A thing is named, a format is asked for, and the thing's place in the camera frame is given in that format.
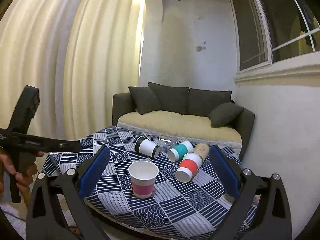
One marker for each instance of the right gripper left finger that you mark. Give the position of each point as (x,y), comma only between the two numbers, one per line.
(45,218)

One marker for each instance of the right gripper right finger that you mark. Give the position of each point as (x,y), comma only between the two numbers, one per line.
(272,219)

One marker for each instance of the pink banded paper cup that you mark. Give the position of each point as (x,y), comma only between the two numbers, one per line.
(143,175)

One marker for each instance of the brown kraft paper cup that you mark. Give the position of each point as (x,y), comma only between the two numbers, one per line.
(202,150)

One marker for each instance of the red banded paper cup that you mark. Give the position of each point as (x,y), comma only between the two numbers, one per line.
(188,167)

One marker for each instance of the black banded paper cup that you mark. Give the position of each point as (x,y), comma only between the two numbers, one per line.
(146,147)

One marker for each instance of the teal banded paper cup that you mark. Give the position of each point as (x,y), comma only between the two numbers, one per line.
(179,151)

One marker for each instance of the clear plastic cup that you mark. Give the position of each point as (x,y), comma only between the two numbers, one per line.
(167,141)

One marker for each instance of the person's left hand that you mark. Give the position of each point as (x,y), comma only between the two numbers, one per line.
(15,180)

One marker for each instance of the blue patterned tablecloth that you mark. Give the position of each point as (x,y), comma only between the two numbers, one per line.
(175,210)

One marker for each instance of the dark grey sofa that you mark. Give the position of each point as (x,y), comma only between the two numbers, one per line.
(123,103)

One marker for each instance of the dark grey cushion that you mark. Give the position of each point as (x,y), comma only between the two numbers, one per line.
(202,102)
(223,114)
(172,99)
(145,99)

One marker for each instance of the cream curtain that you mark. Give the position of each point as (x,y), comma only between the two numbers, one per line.
(78,53)

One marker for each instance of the cream fleece sofa cover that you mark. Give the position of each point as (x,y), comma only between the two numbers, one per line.
(170,125)

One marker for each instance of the white framed window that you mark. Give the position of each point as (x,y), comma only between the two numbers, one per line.
(276,38)

